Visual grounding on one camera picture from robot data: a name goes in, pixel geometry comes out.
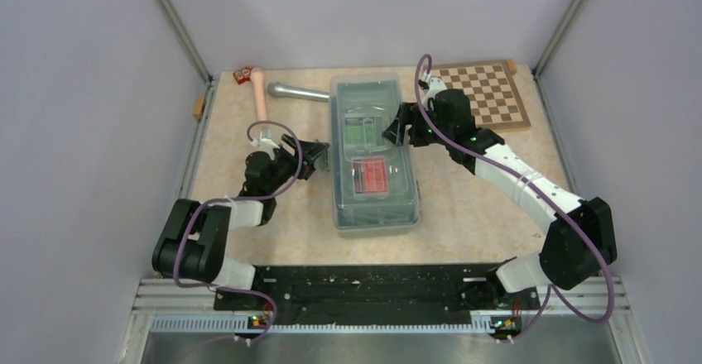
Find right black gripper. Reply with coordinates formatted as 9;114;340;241
383;103;452;148

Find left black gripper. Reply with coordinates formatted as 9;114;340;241
267;133;330;194

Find clear green small case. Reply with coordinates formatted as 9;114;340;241
343;116;379;150

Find red labelled small box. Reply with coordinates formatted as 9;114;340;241
351;156;390;197

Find green plastic tool box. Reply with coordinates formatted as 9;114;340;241
328;72;420;237

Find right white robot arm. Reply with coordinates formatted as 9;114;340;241
382;74;618;308

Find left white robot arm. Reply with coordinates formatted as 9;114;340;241
151;134;330;309

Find silver metal microphone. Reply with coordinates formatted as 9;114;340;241
267;82;329;103

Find wooden chessboard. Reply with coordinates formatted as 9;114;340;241
432;60;531;132

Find small red card box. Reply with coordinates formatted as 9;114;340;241
233;66;253;85

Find small wooden block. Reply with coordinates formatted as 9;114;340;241
191;97;206;121

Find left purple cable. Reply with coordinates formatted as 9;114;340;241
171;120;304;346

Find purple cable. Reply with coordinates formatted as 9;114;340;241
414;53;617;346
171;120;304;346

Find beige wooden handle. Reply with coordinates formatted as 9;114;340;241
250;68;268;122

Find black mounting base rail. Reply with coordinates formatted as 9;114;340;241
210;262;541;330

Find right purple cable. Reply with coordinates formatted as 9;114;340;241
414;53;617;346

